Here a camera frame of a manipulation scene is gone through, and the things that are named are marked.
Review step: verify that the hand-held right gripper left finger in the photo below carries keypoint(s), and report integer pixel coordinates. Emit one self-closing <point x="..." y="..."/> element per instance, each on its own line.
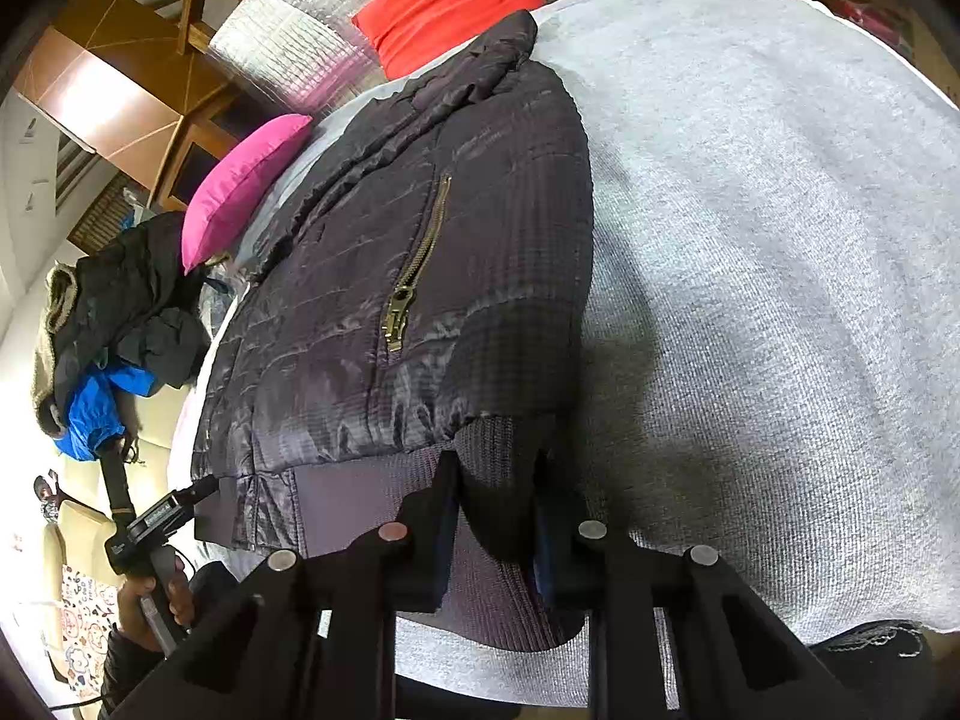
<point x="442" y="532"/>

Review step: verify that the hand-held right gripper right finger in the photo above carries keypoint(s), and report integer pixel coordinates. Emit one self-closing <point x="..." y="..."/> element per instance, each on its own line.
<point x="551" y="570"/>

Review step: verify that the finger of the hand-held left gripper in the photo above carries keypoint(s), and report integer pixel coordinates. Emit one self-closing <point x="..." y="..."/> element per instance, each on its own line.
<point x="201" y="491"/>

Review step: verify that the dark quilted zip jacket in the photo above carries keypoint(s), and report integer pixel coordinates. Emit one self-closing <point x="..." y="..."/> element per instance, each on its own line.
<point x="360" y="240"/>

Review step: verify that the person's left hand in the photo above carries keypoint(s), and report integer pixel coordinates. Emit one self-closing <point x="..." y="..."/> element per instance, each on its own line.
<point x="181" y="592"/>

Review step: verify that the cream sofa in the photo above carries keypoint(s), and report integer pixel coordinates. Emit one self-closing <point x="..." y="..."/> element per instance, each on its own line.
<point x="157" y="420"/>

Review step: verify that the cartoon printed mat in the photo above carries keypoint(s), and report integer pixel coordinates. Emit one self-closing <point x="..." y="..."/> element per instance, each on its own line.
<point x="82" y="615"/>

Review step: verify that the bright blue jacket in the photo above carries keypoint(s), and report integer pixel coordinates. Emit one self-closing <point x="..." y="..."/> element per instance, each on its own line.
<point x="90" y="405"/>

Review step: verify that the beige fleece coat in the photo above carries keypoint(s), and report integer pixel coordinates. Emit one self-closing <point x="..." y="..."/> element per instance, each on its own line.
<point x="52" y="330"/>

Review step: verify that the black puffer jacket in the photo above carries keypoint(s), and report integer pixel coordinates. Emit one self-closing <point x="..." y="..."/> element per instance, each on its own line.
<point x="127" y="277"/>

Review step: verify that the brown slatted panel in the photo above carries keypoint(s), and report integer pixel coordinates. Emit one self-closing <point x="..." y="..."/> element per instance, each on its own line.
<point x="105" y="217"/>

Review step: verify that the pink pillow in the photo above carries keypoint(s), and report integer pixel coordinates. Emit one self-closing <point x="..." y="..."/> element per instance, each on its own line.
<point x="240" y="187"/>

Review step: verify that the wooden cabinet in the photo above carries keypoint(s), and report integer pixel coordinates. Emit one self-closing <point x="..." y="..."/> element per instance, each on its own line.
<point x="195" y="135"/>

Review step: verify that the light grey blanket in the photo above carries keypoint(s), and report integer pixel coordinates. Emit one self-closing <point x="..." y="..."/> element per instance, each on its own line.
<point x="750" y="240"/>

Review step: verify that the silver foil insulation mat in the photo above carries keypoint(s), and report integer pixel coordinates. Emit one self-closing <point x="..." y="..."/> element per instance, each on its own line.
<point x="285" y="37"/>

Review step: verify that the red orange pillow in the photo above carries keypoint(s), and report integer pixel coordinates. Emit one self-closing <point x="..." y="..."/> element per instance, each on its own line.
<point x="435" y="7"/>

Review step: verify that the pink red bag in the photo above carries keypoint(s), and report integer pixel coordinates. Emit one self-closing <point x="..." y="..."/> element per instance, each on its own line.
<point x="862" y="15"/>

